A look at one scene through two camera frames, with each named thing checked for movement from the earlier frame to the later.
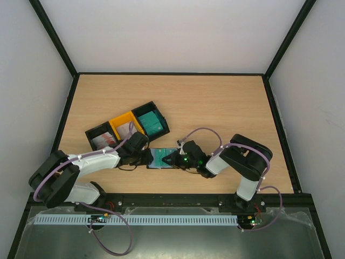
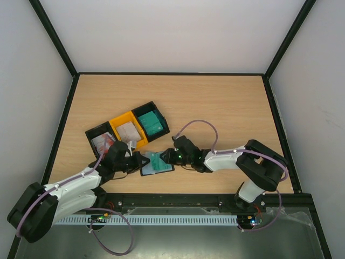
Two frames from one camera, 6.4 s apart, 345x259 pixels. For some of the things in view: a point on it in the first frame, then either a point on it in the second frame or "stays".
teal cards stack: x=150 y=123 stays
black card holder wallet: x=158 y=155 → x=147 y=169
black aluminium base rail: x=225 y=201 stays
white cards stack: x=124 y=130 stays
